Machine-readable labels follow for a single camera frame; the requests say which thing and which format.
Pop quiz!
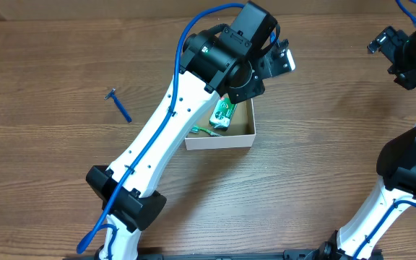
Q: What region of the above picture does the green white soap bar package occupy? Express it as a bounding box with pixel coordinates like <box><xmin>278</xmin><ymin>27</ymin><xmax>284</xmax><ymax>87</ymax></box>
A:
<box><xmin>209</xmin><ymin>97</ymin><xmax>237</xmax><ymax>131</ymax></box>

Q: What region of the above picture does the green white toothbrush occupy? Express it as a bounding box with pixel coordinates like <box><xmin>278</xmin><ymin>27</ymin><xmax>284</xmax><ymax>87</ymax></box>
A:
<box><xmin>190</xmin><ymin>126</ymin><xmax>222</xmax><ymax>137</ymax></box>

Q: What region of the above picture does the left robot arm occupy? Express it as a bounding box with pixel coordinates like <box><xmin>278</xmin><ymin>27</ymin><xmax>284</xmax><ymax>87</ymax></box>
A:
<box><xmin>77</xmin><ymin>2</ymin><xmax>295</xmax><ymax>259</ymax></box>

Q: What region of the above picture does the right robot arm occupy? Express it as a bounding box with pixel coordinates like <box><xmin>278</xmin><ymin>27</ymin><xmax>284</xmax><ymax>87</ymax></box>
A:
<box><xmin>306</xmin><ymin>6</ymin><xmax>416</xmax><ymax>259</ymax></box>

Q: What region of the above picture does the white cardboard box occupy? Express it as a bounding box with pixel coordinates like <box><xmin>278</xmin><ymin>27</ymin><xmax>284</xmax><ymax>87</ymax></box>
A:
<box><xmin>185</xmin><ymin>100</ymin><xmax>256</xmax><ymax>150</ymax></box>

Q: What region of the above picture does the blue disposable razor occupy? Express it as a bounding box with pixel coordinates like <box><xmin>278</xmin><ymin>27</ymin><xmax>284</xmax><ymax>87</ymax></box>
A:
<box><xmin>104</xmin><ymin>88</ymin><xmax>132</xmax><ymax>123</ymax></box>

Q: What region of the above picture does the right blue cable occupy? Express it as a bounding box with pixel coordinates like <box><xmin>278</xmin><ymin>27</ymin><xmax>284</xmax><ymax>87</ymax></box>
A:
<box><xmin>352</xmin><ymin>0</ymin><xmax>416</xmax><ymax>260</ymax></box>

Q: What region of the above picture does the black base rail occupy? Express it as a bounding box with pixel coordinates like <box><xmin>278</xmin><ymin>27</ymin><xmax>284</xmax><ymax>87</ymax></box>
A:
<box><xmin>63</xmin><ymin>248</ymin><xmax>384</xmax><ymax>260</ymax></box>

